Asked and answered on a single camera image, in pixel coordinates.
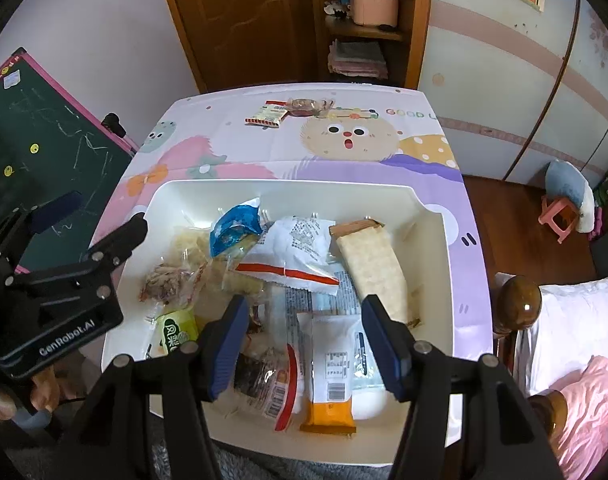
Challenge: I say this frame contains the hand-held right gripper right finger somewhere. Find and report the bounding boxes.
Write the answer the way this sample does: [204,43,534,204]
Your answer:
[360,294,565,480]

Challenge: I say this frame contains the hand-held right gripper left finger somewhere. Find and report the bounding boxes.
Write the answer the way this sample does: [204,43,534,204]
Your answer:
[59,294,251,480]

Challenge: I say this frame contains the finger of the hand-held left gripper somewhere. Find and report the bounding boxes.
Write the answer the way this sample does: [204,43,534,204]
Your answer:
[84,212,150,268]
[0,190,84,275]

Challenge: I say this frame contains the white barcode snack packet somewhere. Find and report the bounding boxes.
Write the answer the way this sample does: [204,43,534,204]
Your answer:
[234,342,310,433]

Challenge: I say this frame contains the green snack packet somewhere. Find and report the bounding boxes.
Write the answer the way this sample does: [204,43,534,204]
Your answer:
[144,308,200,361]

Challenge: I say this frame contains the orange white bar packet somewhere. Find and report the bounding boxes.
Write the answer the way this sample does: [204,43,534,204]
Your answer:
[299,312,357,435]

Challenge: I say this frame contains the red clear snack packet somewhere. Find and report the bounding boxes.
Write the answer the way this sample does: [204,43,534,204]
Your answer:
[139,262,207,306]

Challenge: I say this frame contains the orange print bread packet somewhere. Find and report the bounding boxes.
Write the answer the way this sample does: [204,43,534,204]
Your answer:
[209,260,266,297]

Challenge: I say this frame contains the blue white snack packet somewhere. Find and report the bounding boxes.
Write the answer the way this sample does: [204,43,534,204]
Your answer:
[283,270,387,392]

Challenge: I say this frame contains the pale wafer packet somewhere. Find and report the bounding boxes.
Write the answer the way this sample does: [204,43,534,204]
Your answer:
[329,219,422,328]

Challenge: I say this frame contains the small blue snack packet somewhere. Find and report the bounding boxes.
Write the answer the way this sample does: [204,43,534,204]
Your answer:
[209,197,265,258]

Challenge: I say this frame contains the white red striped packet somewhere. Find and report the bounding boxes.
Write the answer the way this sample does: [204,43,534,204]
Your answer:
[234,215,341,298]

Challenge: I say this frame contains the white plastic bin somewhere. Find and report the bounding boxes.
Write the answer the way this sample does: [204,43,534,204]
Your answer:
[100,179,457,466]

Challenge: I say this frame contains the person's left hand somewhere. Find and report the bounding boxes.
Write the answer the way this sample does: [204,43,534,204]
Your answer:
[0,362,63,421]

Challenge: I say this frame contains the black chalkboard knob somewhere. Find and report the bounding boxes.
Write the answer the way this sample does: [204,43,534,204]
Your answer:
[101,112,127,138]

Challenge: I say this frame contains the white pillow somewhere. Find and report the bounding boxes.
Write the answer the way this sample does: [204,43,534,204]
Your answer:
[516,272,608,393]

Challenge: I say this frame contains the cartoon printed tablecloth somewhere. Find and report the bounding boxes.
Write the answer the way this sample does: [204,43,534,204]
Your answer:
[91,82,495,466]

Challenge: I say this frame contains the red white small packet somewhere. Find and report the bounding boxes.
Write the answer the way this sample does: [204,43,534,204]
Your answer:
[244,101,290,128]

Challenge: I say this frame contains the pink plastic stool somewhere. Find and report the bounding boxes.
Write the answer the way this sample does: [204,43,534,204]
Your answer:
[538,195,580,244]

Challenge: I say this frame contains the pink blanket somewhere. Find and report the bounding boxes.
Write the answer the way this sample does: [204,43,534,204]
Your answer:
[549,355,608,480]

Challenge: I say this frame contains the clear candy packet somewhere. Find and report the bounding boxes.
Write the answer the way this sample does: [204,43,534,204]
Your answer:
[286,97,335,118]

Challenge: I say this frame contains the wooden door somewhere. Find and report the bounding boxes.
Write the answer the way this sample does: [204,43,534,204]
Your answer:
[154,0,330,93]

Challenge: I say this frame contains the blue plush cushion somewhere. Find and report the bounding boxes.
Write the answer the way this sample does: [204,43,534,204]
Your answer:
[544,159,596,233]

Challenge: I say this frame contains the pale blue wardrobe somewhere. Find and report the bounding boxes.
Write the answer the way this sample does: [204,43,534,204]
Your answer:
[416,0,608,188]

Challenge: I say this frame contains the stack of folded cloths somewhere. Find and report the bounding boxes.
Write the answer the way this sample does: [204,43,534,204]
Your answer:
[328,39,389,80]

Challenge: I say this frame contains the wooden shelf cabinet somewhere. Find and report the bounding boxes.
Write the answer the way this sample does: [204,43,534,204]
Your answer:
[309,0,434,90]

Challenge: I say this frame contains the green chalkboard pink frame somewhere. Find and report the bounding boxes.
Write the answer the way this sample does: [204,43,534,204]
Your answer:
[0,47,135,273]

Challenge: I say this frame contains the round wooden bed post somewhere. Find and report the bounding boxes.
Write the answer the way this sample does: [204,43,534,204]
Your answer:
[494,275,542,335]

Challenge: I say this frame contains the carved wooden bed rail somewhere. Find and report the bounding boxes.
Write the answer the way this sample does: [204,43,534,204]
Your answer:
[526,391,567,438]

